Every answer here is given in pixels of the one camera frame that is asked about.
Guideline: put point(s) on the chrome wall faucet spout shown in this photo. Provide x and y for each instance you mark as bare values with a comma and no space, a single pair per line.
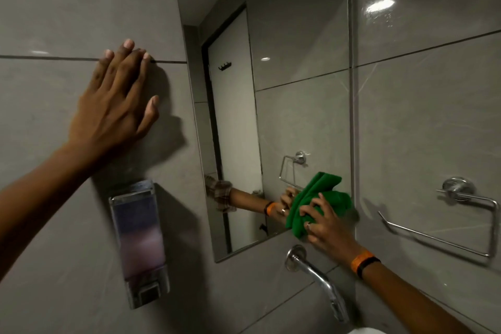
317,273

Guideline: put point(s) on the white sink basin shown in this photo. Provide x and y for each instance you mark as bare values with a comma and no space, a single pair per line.
366,331

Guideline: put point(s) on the person's left middle finger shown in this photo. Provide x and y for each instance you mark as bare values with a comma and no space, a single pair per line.
131,71

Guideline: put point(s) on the person's right fingers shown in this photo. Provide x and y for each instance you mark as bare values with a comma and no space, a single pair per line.
321,204

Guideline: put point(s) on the person's right hand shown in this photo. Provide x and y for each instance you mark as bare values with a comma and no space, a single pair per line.
332,234

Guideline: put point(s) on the clear wall soap dispenser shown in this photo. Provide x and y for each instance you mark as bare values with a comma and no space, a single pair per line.
141,239

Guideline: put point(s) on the black wristband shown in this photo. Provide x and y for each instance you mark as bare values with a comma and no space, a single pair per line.
368,265

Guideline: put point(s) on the person's left little finger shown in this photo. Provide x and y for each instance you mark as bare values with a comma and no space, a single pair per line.
101,70

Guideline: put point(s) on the person's left thumb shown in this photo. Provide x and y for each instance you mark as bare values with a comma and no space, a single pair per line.
150,111

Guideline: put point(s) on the person's right forearm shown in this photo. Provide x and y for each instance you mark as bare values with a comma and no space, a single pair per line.
411,300

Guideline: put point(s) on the frameless wall mirror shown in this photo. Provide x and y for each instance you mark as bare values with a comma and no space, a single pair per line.
297,71

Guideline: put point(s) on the person's left hand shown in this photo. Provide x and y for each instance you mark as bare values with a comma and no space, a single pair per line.
105,114

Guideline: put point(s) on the green cleaning cloth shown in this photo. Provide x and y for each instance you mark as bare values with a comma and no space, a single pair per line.
313,189

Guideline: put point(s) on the person's left forearm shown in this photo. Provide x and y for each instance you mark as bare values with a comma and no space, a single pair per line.
35,204

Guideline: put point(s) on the orange wristband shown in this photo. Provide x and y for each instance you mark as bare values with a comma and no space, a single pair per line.
361,260

